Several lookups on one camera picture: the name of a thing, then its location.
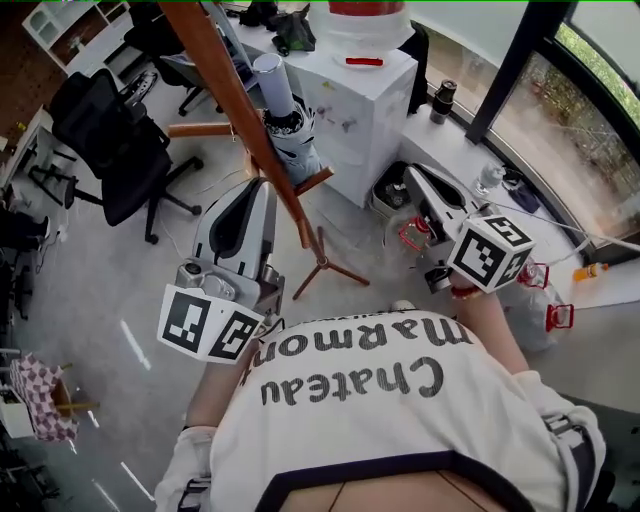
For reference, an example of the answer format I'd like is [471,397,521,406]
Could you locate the clear plastic water bottle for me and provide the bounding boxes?
[473,162,507,197]

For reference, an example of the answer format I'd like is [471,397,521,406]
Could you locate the black bag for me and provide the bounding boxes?
[271,9,317,57]

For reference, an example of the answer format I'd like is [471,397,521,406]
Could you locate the wooden coat stand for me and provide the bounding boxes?
[158,0,372,302]

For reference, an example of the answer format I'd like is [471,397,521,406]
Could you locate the black stool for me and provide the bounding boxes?
[27,163,80,210]

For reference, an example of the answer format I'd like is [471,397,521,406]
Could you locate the white open shelf unit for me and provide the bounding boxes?
[21,0,132,77]

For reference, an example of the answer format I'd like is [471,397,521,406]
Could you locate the dark cloth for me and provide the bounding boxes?
[502,169,542,214]

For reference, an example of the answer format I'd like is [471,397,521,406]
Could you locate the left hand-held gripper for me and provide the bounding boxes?
[156,176,287,365]

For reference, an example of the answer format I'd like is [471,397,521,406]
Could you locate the water barrel with red cap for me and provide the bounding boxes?
[307,0,416,54]

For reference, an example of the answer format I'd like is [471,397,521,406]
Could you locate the grey trash bin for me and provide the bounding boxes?
[369,159,419,219]

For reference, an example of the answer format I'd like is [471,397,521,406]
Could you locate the black thermos bottle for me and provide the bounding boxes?
[429,78,459,126]

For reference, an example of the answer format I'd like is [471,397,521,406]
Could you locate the white cable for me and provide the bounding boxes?
[487,199,640,266]

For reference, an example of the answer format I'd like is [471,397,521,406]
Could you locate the pink checked cloth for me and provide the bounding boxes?
[9,352,80,444]

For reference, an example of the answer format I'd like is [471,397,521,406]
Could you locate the black office chair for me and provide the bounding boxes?
[48,68,205,246]
[123,0,224,117]

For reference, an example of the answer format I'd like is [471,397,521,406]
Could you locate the white water dispenser cabinet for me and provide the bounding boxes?
[288,49,419,209]

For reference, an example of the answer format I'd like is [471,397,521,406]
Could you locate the black window frame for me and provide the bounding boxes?
[464,0,582,146]

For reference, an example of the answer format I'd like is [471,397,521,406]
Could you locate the grey and white umbrella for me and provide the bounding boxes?
[251,52,324,188]

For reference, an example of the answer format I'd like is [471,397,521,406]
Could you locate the orange bottle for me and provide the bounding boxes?
[573,262,611,284]

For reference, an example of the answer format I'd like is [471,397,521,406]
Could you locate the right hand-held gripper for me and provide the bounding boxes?
[403,164,536,295]

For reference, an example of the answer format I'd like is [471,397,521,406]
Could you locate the person's right forearm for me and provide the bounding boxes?
[449,284,531,374]

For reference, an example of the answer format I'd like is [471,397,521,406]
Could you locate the clear jug with red handle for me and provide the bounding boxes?
[384,212,437,271]
[499,259,576,352]

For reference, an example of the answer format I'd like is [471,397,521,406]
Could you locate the person's left forearm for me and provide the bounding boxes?
[185,344,261,432]

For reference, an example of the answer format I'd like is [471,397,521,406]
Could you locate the white printed t-shirt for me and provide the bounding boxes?
[154,307,609,512]

